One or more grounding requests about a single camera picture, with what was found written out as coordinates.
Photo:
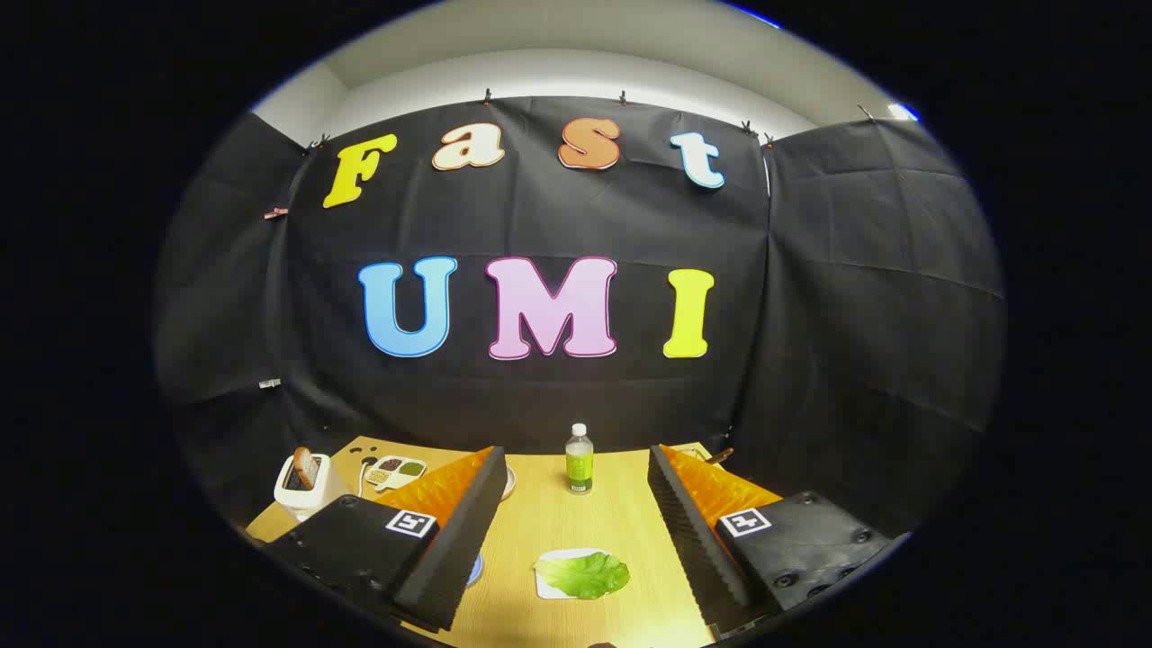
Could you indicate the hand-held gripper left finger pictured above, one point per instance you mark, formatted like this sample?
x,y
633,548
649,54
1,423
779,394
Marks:
x,y
459,549

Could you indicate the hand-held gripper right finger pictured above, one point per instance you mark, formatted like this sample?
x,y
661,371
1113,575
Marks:
x,y
693,549

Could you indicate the green lettuce leaf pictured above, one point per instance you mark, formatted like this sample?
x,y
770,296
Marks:
x,y
585,576

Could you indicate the toasted bread slice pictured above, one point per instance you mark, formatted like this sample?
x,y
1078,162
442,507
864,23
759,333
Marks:
x,y
306,468

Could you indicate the blue plate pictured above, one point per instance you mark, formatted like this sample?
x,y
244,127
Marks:
x,y
475,570

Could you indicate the round white plate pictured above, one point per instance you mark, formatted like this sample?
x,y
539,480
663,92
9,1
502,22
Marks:
x,y
509,484

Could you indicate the small white plate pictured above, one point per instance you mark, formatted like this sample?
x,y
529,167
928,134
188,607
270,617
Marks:
x,y
545,587

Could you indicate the white divided dish with beans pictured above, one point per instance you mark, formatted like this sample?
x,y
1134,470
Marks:
x,y
396,478

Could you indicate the green label plastic bottle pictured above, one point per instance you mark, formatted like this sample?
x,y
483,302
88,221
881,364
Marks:
x,y
580,468

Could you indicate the white toaster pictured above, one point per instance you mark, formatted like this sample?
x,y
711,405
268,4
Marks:
x,y
310,506

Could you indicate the black backdrop cloth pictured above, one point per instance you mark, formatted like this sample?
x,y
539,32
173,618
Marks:
x,y
630,225

